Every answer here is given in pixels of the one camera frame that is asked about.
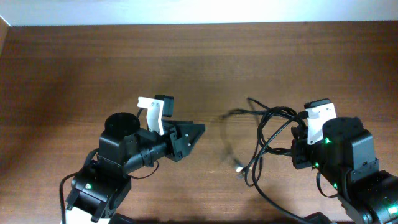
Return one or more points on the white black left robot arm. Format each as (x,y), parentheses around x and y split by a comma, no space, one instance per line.
(105,179)

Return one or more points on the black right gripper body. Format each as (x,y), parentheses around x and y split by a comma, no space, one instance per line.
(302,154)

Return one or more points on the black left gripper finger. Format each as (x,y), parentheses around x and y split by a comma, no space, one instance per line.
(181,125)
(189,135)

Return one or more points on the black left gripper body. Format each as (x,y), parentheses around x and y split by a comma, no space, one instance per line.
(171,154)

